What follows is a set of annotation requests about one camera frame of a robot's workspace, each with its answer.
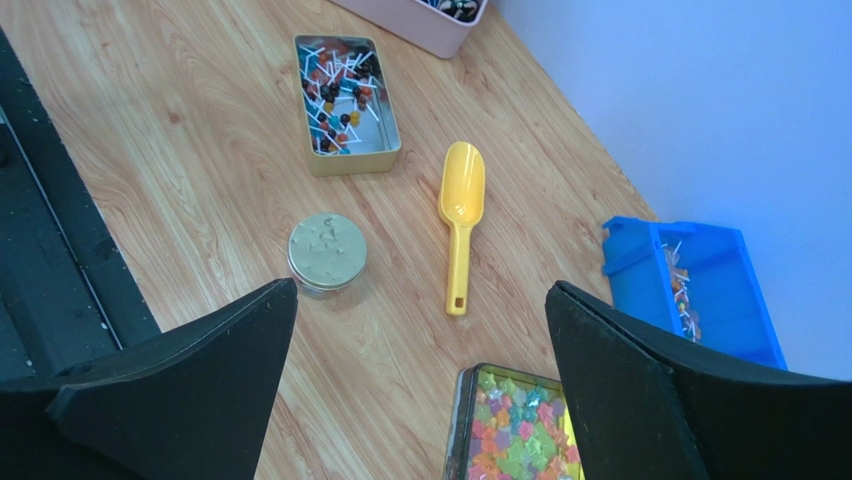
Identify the pink compartment organizer box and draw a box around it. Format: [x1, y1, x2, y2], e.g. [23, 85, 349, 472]
[332, 0, 488, 59]

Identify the yellow plastic scoop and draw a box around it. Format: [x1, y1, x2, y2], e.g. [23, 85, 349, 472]
[438, 141, 486, 316]

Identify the clear glass jar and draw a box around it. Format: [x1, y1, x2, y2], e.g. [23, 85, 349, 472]
[298, 283, 349, 300]

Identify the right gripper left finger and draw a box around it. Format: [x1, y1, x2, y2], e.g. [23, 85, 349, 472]
[1, 279, 298, 479]

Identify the gold tin of lollipops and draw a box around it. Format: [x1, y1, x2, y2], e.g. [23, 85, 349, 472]
[294, 35, 402, 177]

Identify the white jar lid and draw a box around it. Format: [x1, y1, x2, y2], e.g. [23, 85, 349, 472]
[287, 212, 368, 289]

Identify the tin of gummy candies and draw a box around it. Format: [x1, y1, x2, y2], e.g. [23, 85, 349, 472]
[443, 363, 586, 480]

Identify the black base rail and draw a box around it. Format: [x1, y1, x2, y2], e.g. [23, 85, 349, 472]
[1, 37, 161, 381]

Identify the blue plastic bin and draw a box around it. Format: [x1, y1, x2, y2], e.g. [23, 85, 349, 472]
[602, 216, 787, 370]

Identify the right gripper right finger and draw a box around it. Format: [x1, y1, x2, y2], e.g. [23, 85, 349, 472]
[545, 281, 851, 479]

